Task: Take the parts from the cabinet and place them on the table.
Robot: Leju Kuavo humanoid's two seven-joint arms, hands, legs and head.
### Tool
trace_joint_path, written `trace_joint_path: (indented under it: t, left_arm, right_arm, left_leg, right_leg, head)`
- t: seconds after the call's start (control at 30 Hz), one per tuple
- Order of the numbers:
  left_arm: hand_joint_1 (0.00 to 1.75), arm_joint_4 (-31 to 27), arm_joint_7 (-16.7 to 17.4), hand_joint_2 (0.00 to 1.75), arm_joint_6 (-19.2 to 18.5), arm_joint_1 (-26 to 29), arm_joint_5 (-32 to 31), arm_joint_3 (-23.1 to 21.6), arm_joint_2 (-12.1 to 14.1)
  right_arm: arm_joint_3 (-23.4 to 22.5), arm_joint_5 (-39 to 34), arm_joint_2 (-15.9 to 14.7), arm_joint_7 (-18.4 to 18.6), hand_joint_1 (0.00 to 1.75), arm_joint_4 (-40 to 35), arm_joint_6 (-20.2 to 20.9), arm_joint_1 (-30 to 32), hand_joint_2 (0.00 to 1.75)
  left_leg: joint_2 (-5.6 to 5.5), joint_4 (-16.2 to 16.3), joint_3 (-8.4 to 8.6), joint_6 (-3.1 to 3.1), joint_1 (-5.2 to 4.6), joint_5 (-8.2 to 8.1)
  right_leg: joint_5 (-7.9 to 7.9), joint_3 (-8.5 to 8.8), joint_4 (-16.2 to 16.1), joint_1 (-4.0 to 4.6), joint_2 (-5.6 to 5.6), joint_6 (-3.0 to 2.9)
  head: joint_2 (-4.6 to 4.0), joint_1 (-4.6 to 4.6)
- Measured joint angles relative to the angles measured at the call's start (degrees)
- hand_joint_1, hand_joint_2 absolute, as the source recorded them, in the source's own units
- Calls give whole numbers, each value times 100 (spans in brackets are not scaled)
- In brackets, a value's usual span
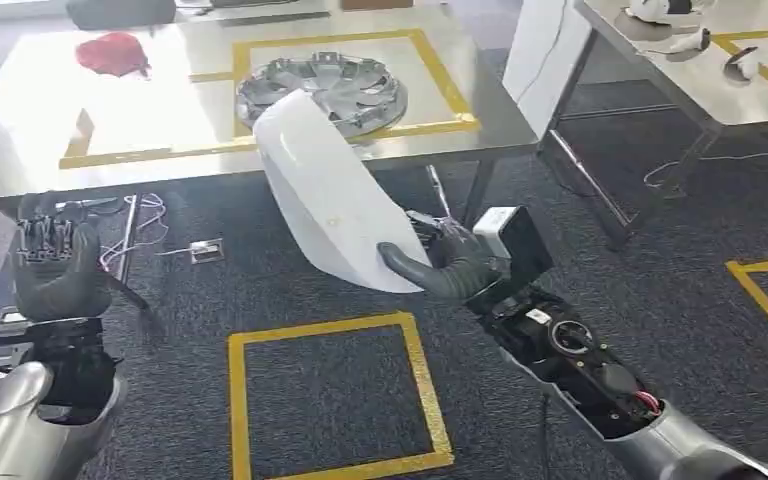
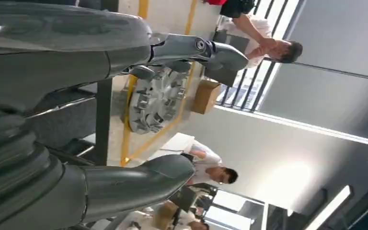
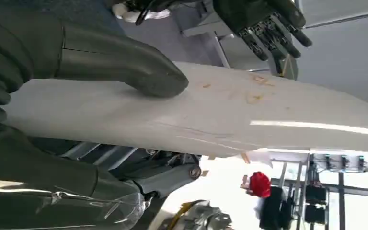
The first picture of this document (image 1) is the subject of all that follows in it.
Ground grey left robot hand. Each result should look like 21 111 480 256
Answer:
12 192 116 325

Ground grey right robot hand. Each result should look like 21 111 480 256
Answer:
377 210 512 301

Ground white curved plastic car part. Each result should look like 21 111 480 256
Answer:
253 89 434 295

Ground metal floor socket box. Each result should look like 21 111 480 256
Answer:
0 304 34 392
188 238 226 266

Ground yellow tape angle strip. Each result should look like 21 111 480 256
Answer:
59 109 259 171

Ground steel bench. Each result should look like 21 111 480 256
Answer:
546 0 768 253
0 0 542 230

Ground yellow tape square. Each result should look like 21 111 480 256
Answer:
725 254 768 362
227 311 456 480

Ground silver wheel hubcap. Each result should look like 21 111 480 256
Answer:
234 51 409 140

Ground white board panel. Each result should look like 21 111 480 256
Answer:
503 0 595 142

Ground red cloth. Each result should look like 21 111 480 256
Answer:
75 31 153 79

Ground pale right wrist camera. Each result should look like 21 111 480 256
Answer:
473 205 555 293

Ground white wire bundle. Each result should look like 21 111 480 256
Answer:
97 192 171 274

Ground white floor cable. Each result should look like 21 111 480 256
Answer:
642 135 768 191

